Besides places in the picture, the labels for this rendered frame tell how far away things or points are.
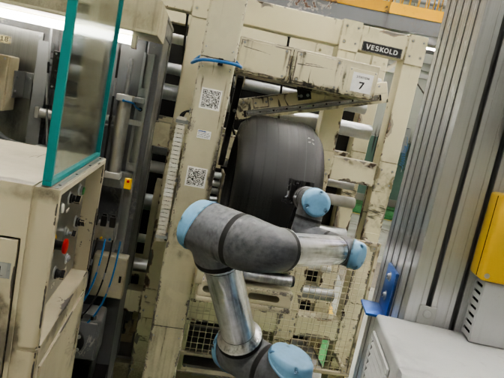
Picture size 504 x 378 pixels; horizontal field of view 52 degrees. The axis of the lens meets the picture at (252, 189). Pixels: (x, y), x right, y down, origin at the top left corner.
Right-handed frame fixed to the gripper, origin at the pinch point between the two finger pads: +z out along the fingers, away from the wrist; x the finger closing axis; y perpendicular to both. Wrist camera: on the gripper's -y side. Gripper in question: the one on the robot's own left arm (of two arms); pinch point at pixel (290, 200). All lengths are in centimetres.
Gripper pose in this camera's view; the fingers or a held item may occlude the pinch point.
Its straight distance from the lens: 173.8
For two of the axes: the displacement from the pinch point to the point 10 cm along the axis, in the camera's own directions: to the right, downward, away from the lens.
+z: -1.3, -0.6, 9.9
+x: -9.8, -1.8, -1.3
